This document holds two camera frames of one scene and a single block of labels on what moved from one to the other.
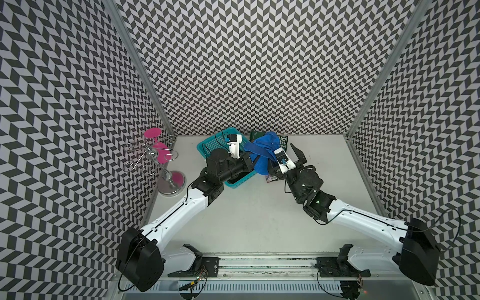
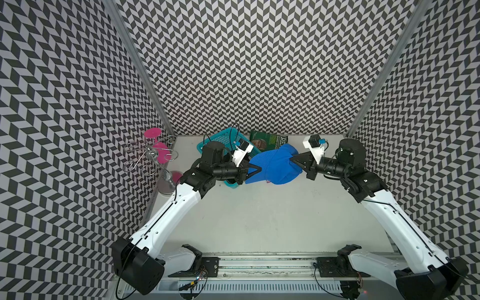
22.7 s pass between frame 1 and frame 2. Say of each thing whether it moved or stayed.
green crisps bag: stayed
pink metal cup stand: stayed
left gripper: moved
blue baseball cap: moved
